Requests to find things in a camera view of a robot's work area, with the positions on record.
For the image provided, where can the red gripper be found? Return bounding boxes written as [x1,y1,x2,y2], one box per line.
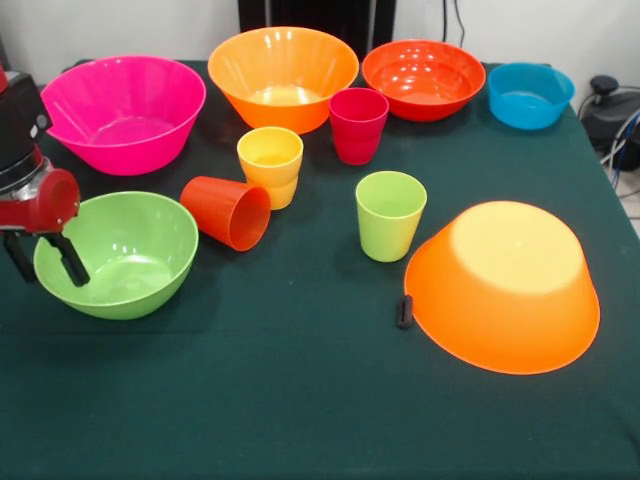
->
[0,168,91,289]

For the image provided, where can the green plastic bowl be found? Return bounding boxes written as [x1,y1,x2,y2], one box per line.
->
[33,190,200,321]

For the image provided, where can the red plastic cup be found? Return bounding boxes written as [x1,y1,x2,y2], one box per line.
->
[179,174,273,252]

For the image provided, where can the pink plastic bowl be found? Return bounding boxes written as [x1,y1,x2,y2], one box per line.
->
[39,54,208,177]

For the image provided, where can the orange plastic bowl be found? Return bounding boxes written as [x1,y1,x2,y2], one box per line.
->
[403,200,601,376]
[207,25,361,135]

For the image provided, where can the yellow plastic cup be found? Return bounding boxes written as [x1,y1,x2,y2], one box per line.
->
[236,126,305,211]

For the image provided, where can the dark green tablecloth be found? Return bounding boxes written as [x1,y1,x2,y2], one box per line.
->
[0,58,640,480]

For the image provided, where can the crimson plastic cup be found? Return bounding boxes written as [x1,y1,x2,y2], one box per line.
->
[328,87,390,166]

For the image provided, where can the green plastic cup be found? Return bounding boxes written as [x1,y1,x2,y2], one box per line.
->
[355,171,428,263]

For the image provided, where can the small black finger pad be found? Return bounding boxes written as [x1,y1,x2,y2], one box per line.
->
[397,294,414,331]

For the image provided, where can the red plastic bowl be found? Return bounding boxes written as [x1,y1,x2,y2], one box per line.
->
[361,39,487,123]

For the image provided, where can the blue plastic bowl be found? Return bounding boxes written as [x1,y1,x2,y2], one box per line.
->
[487,62,576,131]

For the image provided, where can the black office chair base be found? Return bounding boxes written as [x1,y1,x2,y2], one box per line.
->
[577,74,640,171]

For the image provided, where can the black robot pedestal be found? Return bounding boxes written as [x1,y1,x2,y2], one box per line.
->
[238,0,397,62]

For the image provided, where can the black wall cable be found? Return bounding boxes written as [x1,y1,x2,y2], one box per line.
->
[442,0,467,49]

